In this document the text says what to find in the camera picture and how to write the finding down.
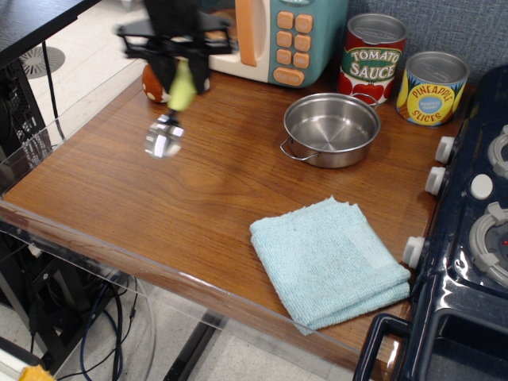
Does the black cable under table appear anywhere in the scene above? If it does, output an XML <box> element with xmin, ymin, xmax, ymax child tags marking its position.
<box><xmin>55</xmin><ymin>273</ymin><xmax>140</xmax><ymax>381</ymax></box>

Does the teal toy microwave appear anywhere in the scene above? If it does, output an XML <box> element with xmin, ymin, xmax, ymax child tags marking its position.
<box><xmin>198</xmin><ymin>0</ymin><xmax>348</xmax><ymax>88</ymax></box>

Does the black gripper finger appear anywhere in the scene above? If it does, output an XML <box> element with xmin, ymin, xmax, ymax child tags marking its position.
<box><xmin>147</xmin><ymin>55</ymin><xmax>176</xmax><ymax>94</ymax></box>
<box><xmin>187</xmin><ymin>51</ymin><xmax>210</xmax><ymax>94</ymax></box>

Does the clear acrylic table guard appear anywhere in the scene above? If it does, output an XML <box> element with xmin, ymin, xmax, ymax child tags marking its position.
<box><xmin>0</xmin><ymin>23</ymin><xmax>167</xmax><ymax>199</ymax></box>

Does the black desk at left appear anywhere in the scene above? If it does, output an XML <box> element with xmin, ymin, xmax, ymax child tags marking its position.
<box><xmin>1</xmin><ymin>0</ymin><xmax>98</xmax><ymax>67</ymax></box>

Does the small stainless steel pot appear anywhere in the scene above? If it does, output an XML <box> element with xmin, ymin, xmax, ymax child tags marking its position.
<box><xmin>280</xmin><ymin>93</ymin><xmax>381</xmax><ymax>168</ymax></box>

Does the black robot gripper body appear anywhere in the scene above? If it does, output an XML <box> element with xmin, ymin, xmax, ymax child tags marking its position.
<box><xmin>117</xmin><ymin>1</ymin><xmax>233</xmax><ymax>60</ymax></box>

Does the tomato sauce can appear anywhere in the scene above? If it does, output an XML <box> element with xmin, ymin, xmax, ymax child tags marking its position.
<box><xmin>337</xmin><ymin>13</ymin><xmax>409</xmax><ymax>106</ymax></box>

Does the plush brown mushroom toy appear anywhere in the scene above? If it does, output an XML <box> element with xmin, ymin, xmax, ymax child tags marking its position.
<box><xmin>141</xmin><ymin>60</ymin><xmax>198</xmax><ymax>111</ymax></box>

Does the blue cable under table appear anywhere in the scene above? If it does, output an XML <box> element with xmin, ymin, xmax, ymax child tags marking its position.
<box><xmin>79</xmin><ymin>277</ymin><xmax>124</xmax><ymax>381</ymax></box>

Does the light blue folded cloth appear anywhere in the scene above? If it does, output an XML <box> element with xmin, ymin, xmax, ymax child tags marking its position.
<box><xmin>250</xmin><ymin>197</ymin><xmax>410</xmax><ymax>336</ymax></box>

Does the pineapple slices can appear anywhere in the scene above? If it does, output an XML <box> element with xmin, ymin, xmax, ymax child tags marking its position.
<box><xmin>396</xmin><ymin>51</ymin><xmax>470</xmax><ymax>127</ymax></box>

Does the dark blue toy stove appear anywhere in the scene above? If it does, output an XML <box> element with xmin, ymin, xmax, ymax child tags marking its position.
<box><xmin>354</xmin><ymin>66</ymin><xmax>507</xmax><ymax>380</ymax></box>

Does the spoon with yellow-green handle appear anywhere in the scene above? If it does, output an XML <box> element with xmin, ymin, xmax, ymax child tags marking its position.
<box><xmin>144</xmin><ymin>60</ymin><xmax>197</xmax><ymax>159</ymax></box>

